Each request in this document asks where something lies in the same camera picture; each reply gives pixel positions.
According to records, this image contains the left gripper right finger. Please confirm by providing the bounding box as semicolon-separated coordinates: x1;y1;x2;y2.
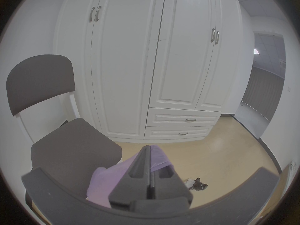
150;165;194;207

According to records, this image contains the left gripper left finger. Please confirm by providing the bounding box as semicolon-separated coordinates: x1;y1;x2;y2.
108;145;150;209

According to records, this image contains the purple plastic bag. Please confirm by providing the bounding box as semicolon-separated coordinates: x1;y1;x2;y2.
86;145;175;208

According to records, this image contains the black plastic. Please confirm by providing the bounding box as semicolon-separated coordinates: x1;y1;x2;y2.
189;177;208;192

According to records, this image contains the white chair dark grey seat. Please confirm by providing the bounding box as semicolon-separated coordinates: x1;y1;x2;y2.
6;54;123;208

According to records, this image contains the white wardrobe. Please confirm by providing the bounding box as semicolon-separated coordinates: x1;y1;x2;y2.
54;0;242;143

